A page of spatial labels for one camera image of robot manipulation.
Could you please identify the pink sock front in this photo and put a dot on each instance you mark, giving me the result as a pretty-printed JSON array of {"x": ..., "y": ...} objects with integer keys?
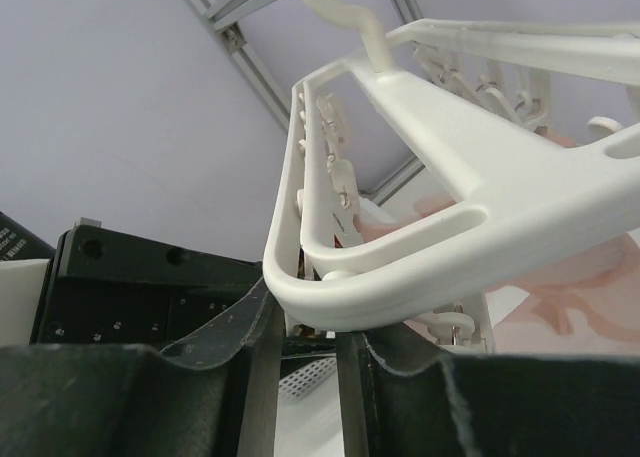
[{"x": 585, "y": 304}]

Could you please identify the white plastic clip hanger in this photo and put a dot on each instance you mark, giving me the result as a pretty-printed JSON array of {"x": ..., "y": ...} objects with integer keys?
[{"x": 472, "y": 101}]

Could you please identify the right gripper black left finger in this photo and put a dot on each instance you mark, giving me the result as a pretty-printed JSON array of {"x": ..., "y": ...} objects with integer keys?
[{"x": 211, "y": 393}]

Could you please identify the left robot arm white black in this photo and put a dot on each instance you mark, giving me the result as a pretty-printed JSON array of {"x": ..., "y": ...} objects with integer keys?
[{"x": 99, "y": 286}]

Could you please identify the white plastic basket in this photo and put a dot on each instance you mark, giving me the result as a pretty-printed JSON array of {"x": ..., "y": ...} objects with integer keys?
[{"x": 299, "y": 384}]

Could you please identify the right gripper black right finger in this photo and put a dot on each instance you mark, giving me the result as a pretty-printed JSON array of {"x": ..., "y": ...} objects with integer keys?
[{"x": 401, "y": 395}]

